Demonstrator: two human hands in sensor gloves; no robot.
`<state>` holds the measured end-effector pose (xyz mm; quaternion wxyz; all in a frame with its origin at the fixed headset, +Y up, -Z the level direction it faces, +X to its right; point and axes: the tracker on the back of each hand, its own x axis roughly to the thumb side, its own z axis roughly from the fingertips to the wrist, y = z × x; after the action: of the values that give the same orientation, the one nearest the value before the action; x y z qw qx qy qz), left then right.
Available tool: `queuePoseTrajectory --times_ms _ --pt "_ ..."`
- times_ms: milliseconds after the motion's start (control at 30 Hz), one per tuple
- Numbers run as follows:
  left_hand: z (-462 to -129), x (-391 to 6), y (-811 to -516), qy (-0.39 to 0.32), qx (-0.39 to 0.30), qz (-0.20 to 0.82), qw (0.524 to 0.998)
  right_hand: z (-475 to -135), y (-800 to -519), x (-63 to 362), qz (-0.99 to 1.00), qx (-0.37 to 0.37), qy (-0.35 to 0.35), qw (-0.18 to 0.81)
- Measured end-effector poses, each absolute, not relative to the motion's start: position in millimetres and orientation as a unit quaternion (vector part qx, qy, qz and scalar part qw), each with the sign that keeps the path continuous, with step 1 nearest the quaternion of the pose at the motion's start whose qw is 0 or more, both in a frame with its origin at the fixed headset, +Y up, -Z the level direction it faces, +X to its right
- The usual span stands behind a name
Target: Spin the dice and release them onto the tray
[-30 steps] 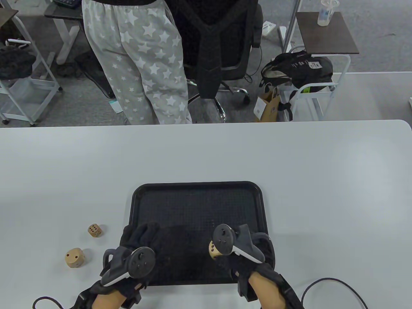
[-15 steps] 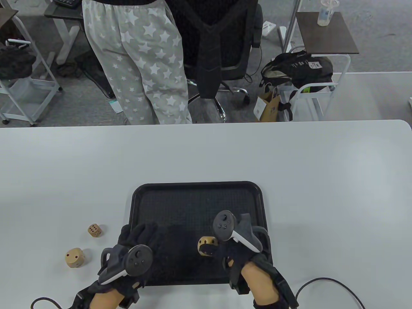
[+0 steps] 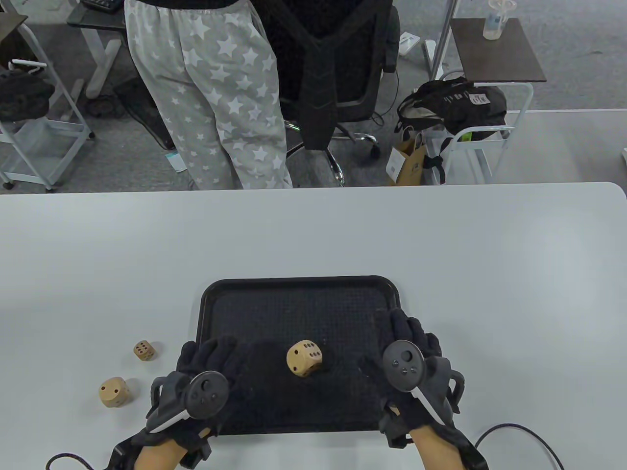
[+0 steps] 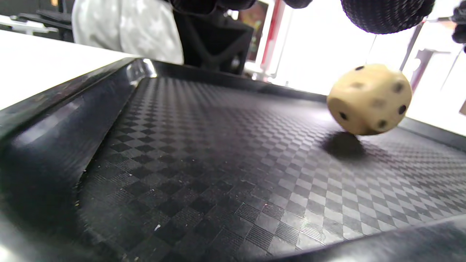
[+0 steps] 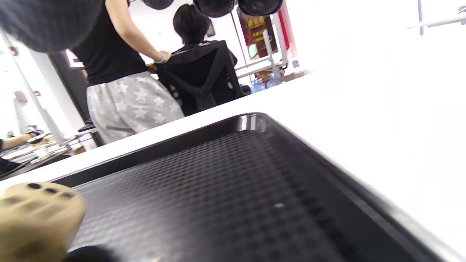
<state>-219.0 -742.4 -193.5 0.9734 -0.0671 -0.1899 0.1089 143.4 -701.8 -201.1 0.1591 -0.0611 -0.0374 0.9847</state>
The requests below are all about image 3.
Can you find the person's right hand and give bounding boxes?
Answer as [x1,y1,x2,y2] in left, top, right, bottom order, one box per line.
[359,308,465,434]

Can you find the person's left hand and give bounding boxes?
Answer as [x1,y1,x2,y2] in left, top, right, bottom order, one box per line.
[146,335,290,441]

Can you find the person's left forearm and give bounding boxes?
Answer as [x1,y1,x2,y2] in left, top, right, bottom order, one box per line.
[131,435,189,470]

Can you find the person's right forearm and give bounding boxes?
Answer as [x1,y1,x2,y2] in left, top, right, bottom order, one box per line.
[413,425,465,470]

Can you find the black controller on right glove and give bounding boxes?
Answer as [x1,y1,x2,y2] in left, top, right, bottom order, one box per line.
[382,340,466,427]

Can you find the black controller on glove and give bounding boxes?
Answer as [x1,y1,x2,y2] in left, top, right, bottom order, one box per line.
[146,370,232,434]
[382,340,466,427]

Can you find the large wooden die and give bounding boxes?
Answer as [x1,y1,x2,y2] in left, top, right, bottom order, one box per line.
[286,340,323,378]

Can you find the black plastic tray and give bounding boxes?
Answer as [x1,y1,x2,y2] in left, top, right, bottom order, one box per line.
[195,276,411,436]

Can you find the black controller on left glove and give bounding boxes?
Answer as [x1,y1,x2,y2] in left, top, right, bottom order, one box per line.
[146,370,232,434]

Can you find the medium wooden die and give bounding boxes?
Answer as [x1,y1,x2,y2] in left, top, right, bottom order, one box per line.
[99,376,131,408]

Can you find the brown paper bag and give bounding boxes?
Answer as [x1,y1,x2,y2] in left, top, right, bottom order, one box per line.
[386,131,428,187]

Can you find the black backpack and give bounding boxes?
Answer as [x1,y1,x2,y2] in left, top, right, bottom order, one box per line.
[395,77,508,136]

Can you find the black office chair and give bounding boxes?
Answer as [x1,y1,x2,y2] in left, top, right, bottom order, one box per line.
[252,0,401,188]

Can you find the white rolling cart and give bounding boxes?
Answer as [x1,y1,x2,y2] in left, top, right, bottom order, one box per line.
[0,12,96,192]

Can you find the white box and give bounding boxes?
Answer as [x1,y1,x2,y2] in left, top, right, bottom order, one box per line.
[398,31,423,55]

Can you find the white side table brown top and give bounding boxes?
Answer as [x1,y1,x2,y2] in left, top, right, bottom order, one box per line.
[425,18,547,185]

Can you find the black bag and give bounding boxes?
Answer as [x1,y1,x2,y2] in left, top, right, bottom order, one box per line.
[0,70,55,122]

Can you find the clear plastic bottle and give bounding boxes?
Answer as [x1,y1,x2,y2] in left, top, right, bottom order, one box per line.
[482,0,518,40]

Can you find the dark desk with white legs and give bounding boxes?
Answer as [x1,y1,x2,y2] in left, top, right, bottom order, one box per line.
[66,0,129,99]

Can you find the black keyboard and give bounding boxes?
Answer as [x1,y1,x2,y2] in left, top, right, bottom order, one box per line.
[80,0,124,14]

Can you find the black cable of right glove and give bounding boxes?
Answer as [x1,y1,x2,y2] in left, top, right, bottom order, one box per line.
[473,423,565,470]

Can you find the black cable of glove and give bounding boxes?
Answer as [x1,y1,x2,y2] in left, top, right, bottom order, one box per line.
[473,423,565,470]
[46,453,114,470]

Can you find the black cable of left glove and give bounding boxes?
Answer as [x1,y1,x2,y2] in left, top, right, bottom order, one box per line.
[46,453,114,470]

